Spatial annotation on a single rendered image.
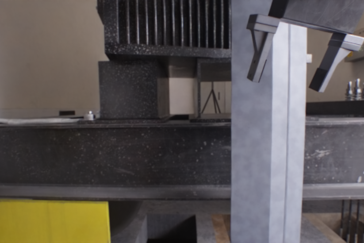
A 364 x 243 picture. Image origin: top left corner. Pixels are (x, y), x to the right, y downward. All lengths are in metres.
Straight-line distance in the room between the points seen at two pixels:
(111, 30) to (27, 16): 1.07
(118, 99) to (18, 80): 0.90
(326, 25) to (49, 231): 0.91
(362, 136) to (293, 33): 0.47
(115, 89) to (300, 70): 0.55
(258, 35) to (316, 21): 0.09
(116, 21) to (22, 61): 0.98
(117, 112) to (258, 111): 0.45
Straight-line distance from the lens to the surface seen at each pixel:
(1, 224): 0.95
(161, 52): 0.62
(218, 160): 0.68
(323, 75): 0.43
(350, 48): 0.44
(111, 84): 0.69
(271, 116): 0.52
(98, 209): 0.72
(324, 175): 0.84
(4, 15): 1.53
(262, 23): 0.34
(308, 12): 0.37
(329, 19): 0.39
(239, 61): 0.51
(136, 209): 1.07
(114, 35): 0.63
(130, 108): 0.67
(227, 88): 3.79
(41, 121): 0.79
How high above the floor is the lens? 0.71
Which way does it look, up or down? 4 degrees down
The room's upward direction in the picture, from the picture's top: 1 degrees counter-clockwise
